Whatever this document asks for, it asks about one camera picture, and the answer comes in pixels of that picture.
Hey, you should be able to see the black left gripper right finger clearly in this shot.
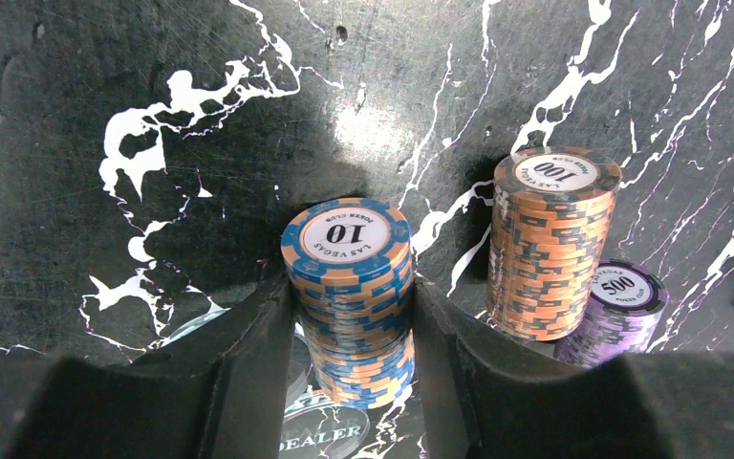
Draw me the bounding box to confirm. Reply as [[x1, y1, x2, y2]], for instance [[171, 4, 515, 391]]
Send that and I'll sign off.
[[413, 278, 734, 458]]

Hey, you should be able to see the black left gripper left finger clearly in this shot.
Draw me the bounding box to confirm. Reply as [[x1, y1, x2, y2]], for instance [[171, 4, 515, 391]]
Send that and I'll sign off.
[[0, 278, 294, 458]]

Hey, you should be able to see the clear blank acrylic button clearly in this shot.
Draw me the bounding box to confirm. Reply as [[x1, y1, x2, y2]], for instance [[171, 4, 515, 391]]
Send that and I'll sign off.
[[158, 300, 313, 411]]

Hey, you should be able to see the clear dealer button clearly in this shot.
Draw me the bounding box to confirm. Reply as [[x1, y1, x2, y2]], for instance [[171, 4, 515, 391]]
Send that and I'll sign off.
[[278, 390, 370, 459]]

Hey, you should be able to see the purple poker chip stack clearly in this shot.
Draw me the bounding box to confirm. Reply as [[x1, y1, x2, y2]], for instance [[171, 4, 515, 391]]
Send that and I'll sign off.
[[553, 258, 669, 368]]

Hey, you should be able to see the orange grey poker chip stack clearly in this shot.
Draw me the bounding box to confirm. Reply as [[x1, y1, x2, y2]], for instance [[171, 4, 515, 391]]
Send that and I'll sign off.
[[486, 147, 622, 341]]

